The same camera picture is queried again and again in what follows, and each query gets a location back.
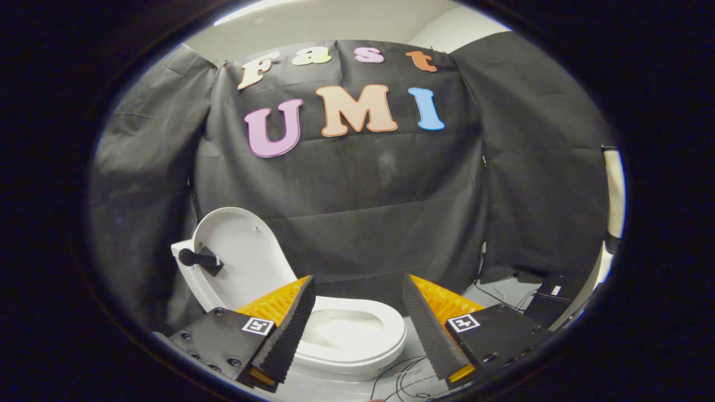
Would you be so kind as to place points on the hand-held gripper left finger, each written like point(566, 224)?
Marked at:
point(290, 332)

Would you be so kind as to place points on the white toilet lid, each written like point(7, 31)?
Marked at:
point(246, 251)

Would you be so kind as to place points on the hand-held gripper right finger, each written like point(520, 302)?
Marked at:
point(427, 332)

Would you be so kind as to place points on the white toilet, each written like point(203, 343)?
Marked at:
point(346, 335)

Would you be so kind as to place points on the black box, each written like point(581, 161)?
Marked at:
point(556, 296)

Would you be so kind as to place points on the black backdrop cloth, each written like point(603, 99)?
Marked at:
point(363, 190)

